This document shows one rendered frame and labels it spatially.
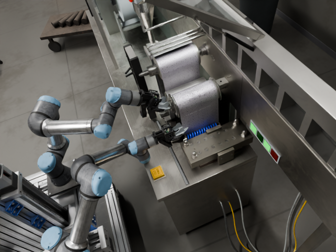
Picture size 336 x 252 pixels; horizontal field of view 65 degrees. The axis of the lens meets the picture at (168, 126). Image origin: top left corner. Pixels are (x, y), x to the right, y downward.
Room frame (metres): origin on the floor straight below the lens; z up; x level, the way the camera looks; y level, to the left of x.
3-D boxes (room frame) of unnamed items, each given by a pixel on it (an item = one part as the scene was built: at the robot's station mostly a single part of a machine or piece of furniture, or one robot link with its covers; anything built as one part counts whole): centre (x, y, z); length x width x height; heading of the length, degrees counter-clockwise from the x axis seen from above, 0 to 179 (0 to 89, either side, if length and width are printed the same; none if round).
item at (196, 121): (0.96, -0.20, 1.11); 0.23 x 0.01 x 0.18; 99
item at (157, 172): (0.81, 0.14, 0.91); 0.07 x 0.07 x 0.02; 9
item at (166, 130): (0.92, 0.04, 1.12); 0.12 x 0.08 x 0.09; 99
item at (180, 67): (1.15, -0.17, 1.16); 0.39 x 0.23 x 0.51; 9
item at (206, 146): (0.85, -0.25, 1.00); 0.40 x 0.16 x 0.06; 99
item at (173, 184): (1.94, 0.05, 0.88); 2.52 x 0.66 x 0.04; 9
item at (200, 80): (1.14, -0.17, 1.18); 0.26 x 0.12 x 0.12; 99
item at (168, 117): (1.03, -0.02, 1.05); 0.06 x 0.05 x 0.31; 99
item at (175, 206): (1.94, 0.03, 0.43); 2.52 x 0.64 x 0.86; 9
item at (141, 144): (0.90, 0.19, 1.11); 0.11 x 0.08 x 0.09; 99
